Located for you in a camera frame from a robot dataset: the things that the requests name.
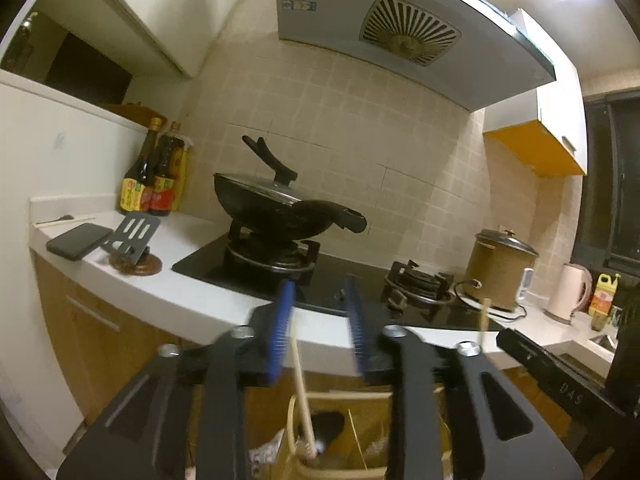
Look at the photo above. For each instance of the wooden chopstick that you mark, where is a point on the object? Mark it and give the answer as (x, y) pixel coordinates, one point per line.
(363, 462)
(310, 451)
(484, 321)

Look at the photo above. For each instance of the white upper cabinet orange bottom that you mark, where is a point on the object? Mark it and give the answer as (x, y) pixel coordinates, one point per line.
(546, 127)

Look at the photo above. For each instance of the yellow oil bottle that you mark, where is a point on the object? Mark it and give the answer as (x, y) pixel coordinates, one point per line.
(603, 295)

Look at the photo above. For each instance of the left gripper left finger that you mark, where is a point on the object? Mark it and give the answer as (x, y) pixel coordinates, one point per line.
(143, 432)

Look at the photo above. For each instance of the dark vinegar bottle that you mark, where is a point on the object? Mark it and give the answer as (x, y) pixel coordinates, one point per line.
(168, 159)

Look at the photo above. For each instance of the tan plastic utensil basket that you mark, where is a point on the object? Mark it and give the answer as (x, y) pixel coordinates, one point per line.
(372, 413)

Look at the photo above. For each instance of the black gas stove top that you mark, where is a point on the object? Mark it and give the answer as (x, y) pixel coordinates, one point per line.
(248, 263)

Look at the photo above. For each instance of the black wok with lid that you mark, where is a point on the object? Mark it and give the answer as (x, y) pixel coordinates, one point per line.
(271, 207)

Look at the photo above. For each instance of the range hood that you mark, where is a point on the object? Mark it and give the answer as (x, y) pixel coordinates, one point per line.
(465, 50)

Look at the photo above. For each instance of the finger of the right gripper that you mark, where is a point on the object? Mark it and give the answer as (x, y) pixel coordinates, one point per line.
(530, 349)

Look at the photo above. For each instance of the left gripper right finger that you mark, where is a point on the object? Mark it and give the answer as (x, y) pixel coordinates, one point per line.
(495, 432)

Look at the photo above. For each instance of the brown rice cooker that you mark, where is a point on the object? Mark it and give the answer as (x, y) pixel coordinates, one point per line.
(501, 268)

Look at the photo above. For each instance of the dark soy sauce bottle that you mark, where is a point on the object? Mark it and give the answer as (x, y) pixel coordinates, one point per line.
(138, 182)

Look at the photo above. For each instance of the black smartphone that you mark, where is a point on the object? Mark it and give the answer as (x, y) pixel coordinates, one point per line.
(78, 242)

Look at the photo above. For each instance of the black plastic ladle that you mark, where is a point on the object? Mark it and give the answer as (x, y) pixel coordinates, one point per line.
(327, 426)

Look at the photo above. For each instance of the pink electric kettle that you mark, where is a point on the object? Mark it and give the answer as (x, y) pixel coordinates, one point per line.
(571, 293)

